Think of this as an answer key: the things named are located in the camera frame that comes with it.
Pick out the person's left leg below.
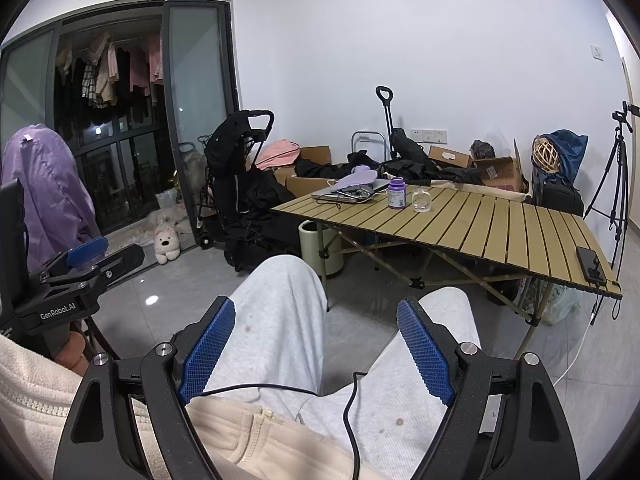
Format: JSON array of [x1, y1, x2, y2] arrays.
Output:
[[200, 255, 331, 411]]

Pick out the grey laptop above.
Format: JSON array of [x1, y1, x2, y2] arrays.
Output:
[[311, 179, 391, 204]]

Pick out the cream jacket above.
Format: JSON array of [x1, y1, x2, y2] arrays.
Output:
[[185, 394, 388, 480]]

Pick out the person's right leg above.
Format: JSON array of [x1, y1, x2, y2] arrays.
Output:
[[295, 287, 483, 480]]

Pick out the slatted folding table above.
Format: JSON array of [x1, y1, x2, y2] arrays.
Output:
[[270, 182, 623, 328]]

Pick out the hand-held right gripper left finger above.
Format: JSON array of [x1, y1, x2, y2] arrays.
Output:
[[52, 297, 236, 480]]

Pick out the silver metal frame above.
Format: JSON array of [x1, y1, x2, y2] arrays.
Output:
[[350, 131, 386, 158]]

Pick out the row of hanging clothes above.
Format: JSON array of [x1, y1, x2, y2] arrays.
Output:
[[54, 30, 166, 111]]

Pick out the sliding glass door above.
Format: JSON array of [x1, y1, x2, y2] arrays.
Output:
[[162, 1, 242, 256]]

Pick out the black bag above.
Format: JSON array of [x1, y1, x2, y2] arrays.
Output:
[[531, 180, 585, 217]]

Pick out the patterned plastic bag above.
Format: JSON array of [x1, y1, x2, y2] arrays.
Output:
[[520, 277, 583, 326]]

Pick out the white trash bin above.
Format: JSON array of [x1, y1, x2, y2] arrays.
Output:
[[298, 219, 343, 277]]

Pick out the black cable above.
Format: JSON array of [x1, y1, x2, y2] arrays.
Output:
[[202, 371, 371, 480]]

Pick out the person's left forearm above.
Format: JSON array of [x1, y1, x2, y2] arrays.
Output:
[[0, 334, 151, 480]]

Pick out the cardboard box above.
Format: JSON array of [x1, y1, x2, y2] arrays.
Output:
[[274, 165, 346, 198], [472, 140, 528, 193], [297, 146, 333, 166], [429, 145, 473, 170]]

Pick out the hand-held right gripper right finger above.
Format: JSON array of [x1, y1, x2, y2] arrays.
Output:
[[396, 297, 581, 480]]

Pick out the white plush dog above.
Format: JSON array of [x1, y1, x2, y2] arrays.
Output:
[[152, 225, 182, 266]]

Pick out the person's leg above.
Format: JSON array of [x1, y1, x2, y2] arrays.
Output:
[[295, 287, 483, 480], [200, 255, 331, 411]]

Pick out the black smartphone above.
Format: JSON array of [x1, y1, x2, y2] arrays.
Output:
[[576, 246, 607, 286]]

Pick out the pink cloth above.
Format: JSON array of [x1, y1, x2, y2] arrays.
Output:
[[255, 138, 301, 170]]

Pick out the person's left hand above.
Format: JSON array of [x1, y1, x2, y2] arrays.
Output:
[[52, 332, 96, 376]]

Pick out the black tripod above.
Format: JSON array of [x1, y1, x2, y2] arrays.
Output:
[[584, 120, 632, 281]]

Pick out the black stroller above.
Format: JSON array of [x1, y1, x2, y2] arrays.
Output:
[[197, 109, 301, 271]]

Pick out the black trolley handle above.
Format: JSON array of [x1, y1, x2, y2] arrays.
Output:
[[375, 86, 401, 161]]

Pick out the white charging cable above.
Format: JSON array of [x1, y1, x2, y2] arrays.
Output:
[[552, 285, 621, 391]]

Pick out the woven rattan ball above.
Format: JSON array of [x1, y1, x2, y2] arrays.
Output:
[[531, 136, 558, 173]]

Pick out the purple pouch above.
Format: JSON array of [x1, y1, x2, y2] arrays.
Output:
[[336, 167, 378, 193]]

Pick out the purple pill bottle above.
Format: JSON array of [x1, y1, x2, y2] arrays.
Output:
[[388, 177, 407, 210]]

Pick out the purple jacket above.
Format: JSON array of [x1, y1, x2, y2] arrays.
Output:
[[0, 126, 103, 273]]

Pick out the black clothes pile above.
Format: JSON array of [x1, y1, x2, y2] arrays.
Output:
[[377, 157, 483, 186], [295, 157, 351, 181]]

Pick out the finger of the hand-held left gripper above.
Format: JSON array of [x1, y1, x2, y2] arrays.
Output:
[[75, 246, 146, 293], [39, 236, 110, 285]]

